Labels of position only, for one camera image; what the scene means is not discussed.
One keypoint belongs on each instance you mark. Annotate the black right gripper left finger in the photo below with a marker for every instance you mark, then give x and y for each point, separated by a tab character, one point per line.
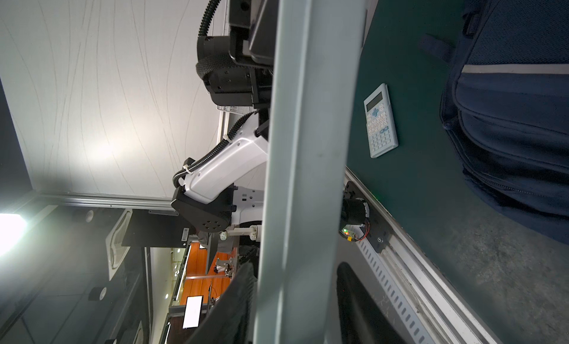
231	319

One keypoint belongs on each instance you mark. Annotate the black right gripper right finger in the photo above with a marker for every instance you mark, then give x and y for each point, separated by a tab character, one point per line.
361	320

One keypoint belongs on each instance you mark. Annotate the grey green calculator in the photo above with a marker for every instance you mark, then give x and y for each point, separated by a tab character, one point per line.
380	125

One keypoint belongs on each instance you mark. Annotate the navy blue student backpack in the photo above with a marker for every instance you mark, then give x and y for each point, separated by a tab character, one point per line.
505	108

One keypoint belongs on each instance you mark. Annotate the mint green pencil case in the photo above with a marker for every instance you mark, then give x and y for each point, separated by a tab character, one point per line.
318	45

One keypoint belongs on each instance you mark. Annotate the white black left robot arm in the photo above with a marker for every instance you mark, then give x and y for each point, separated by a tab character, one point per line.
236	46

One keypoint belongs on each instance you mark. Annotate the white monitor screen background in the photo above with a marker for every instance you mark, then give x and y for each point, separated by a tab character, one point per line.
193	312

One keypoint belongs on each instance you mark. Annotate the white slotted cable duct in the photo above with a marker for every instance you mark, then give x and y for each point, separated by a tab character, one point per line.
403	307

